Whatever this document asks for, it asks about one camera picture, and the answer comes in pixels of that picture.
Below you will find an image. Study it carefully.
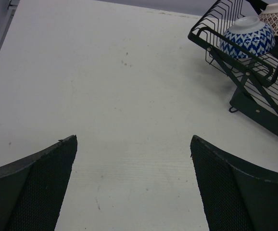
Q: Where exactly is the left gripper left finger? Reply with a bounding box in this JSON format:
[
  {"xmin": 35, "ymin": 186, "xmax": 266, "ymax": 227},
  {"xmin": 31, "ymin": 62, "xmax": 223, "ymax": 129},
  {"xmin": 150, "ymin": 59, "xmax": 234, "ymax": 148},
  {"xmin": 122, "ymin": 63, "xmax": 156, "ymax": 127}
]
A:
[{"xmin": 0, "ymin": 135, "xmax": 77, "ymax": 231}]

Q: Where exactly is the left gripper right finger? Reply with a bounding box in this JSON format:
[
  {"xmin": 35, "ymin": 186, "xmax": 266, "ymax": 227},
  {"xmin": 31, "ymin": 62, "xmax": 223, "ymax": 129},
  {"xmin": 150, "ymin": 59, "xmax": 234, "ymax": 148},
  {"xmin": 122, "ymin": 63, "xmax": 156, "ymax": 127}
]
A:
[{"xmin": 190, "ymin": 135, "xmax": 278, "ymax": 231}]

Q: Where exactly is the blue white patterned bowl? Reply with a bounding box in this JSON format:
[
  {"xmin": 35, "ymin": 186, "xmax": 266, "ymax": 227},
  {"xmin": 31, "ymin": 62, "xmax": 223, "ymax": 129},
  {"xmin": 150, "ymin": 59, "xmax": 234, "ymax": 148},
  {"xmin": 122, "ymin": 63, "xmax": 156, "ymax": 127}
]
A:
[{"xmin": 220, "ymin": 16, "xmax": 276, "ymax": 59}]

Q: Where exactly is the black wire dish rack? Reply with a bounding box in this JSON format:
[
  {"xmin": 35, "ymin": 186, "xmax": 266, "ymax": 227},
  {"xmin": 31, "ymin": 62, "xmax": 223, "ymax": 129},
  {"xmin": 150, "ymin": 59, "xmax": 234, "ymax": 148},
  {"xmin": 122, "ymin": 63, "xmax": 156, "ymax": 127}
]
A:
[{"xmin": 188, "ymin": 0, "xmax": 278, "ymax": 136}]

